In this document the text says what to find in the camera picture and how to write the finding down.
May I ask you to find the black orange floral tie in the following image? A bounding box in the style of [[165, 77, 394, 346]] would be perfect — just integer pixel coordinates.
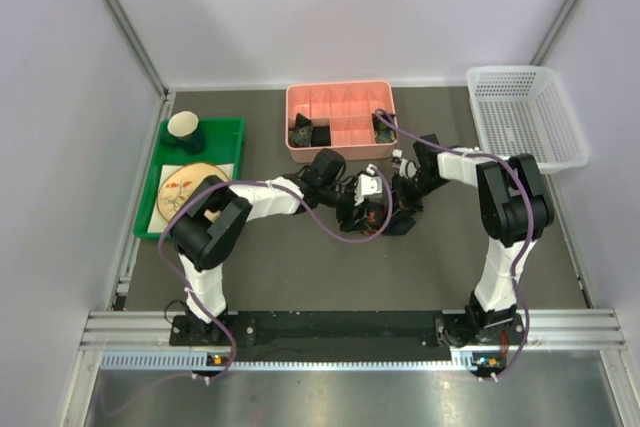
[[363, 202, 416, 236]]

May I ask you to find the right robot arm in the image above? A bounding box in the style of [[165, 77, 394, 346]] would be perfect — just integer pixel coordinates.
[[387, 135, 555, 347]]

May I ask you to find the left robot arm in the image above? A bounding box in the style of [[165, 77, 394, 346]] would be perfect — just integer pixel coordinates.
[[167, 149, 390, 345]]

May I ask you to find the rolled navy yellow floral tie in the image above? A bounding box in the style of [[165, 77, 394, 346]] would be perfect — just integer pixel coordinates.
[[372, 114, 397, 144]]

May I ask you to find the rolled dark floral tie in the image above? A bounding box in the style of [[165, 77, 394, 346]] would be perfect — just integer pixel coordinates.
[[288, 113, 314, 148]]

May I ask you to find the pink divided organizer box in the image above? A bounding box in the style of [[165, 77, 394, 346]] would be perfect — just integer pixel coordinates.
[[285, 80, 397, 163]]

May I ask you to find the green plastic tray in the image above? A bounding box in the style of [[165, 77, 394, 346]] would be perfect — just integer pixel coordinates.
[[133, 118, 245, 240]]

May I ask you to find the round painted wooden plate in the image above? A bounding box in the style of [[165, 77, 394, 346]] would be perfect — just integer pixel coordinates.
[[156, 162, 233, 223]]

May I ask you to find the white perforated plastic basket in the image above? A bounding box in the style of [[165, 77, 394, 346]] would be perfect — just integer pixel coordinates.
[[466, 65, 589, 175]]

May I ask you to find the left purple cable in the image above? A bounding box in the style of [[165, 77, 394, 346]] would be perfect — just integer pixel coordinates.
[[157, 177, 394, 383]]

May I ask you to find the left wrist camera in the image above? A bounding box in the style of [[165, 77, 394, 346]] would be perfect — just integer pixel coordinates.
[[354, 164, 384, 206]]

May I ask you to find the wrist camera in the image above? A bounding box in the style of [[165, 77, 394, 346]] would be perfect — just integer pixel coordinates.
[[391, 149, 418, 179], [354, 164, 384, 206]]

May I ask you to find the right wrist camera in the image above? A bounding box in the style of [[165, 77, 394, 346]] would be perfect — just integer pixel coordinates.
[[391, 149, 418, 179]]

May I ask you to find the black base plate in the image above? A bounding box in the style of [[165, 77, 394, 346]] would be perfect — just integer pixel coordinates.
[[168, 309, 529, 362]]

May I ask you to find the grey slotted cable duct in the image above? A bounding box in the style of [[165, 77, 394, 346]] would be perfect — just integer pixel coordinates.
[[100, 351, 498, 372]]

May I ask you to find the aluminium frame rail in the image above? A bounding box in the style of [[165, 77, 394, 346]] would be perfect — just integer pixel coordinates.
[[102, 0, 169, 98]]

